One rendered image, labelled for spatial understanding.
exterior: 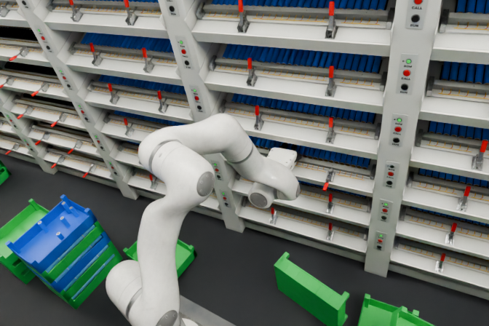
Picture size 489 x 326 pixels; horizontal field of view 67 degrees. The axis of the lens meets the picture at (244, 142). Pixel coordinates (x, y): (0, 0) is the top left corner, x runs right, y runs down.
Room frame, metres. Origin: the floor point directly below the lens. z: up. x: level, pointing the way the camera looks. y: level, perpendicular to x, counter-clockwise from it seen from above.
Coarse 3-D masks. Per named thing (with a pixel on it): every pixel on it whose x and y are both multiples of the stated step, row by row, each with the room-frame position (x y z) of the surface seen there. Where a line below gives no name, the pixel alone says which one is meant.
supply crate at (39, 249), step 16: (64, 208) 1.24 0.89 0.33; (80, 208) 1.20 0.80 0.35; (48, 224) 1.17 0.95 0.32; (80, 224) 1.09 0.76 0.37; (16, 240) 1.07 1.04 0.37; (32, 240) 1.09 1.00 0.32; (48, 240) 1.08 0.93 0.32; (64, 240) 1.02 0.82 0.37; (32, 256) 1.01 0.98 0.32; (48, 256) 0.96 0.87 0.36
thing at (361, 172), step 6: (258, 150) 1.12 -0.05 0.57; (264, 150) 1.11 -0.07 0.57; (306, 162) 1.00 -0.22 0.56; (312, 162) 0.99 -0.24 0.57; (318, 162) 0.98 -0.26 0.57; (324, 162) 0.98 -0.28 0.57; (330, 162) 0.97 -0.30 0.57; (318, 168) 0.97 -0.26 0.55; (330, 168) 0.96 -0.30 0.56; (336, 168) 0.94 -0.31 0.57; (342, 168) 0.93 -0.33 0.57; (348, 168) 0.92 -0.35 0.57; (354, 168) 0.92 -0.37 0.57; (336, 174) 0.93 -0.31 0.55; (360, 174) 0.90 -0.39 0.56; (366, 174) 0.88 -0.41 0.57
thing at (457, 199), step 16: (416, 176) 0.82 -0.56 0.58; (432, 176) 0.81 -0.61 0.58; (448, 176) 0.79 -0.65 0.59; (416, 192) 0.79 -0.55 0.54; (432, 192) 0.77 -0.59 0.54; (448, 192) 0.75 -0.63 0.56; (464, 192) 0.71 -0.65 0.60; (480, 192) 0.71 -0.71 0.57; (432, 208) 0.73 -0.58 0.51; (448, 208) 0.71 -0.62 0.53; (464, 208) 0.69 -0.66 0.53; (480, 208) 0.68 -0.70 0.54
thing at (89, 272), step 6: (108, 246) 1.13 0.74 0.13; (114, 246) 1.14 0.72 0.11; (108, 252) 1.11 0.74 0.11; (114, 252) 1.13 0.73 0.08; (102, 258) 1.08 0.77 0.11; (96, 264) 1.05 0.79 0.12; (102, 264) 1.07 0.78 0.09; (90, 270) 1.02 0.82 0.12; (96, 270) 1.04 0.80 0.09; (84, 276) 1.00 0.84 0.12; (90, 276) 1.01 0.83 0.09; (78, 282) 0.97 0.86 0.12; (84, 282) 0.99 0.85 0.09; (72, 288) 0.95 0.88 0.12; (78, 288) 0.96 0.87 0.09; (60, 294) 0.91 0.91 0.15; (66, 294) 0.92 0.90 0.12; (72, 294) 0.93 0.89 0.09; (66, 300) 0.91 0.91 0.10
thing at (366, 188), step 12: (324, 156) 1.02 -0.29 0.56; (300, 168) 1.00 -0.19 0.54; (312, 168) 0.99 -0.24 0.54; (360, 168) 0.93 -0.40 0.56; (372, 168) 0.89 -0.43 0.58; (312, 180) 0.95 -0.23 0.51; (324, 180) 0.93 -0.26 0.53; (336, 180) 0.91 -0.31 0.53; (348, 180) 0.90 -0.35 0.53; (360, 180) 0.88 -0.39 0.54; (372, 180) 0.87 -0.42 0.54; (360, 192) 0.86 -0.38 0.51; (372, 192) 0.83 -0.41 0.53
